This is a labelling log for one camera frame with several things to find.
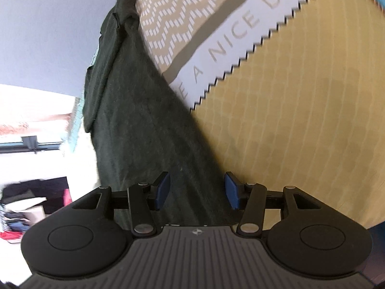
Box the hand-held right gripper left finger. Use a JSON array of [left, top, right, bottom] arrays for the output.
[[72, 171, 172, 237]]

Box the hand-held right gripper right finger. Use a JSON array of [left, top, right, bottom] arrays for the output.
[[225, 171, 321, 237]]

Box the dark green sweater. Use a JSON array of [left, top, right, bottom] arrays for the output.
[[82, 0, 243, 227]]

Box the zigzag printed bed blanket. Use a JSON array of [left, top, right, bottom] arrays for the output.
[[68, 0, 385, 228]]

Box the cardboard box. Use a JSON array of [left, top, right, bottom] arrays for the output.
[[23, 205, 46, 228]]

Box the pink patterned curtain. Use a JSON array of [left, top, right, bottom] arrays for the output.
[[0, 113, 74, 136]]

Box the red cloth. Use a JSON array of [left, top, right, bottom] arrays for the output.
[[0, 231, 24, 244]]

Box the window with dark frame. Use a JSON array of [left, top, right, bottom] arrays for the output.
[[0, 135, 65, 155]]

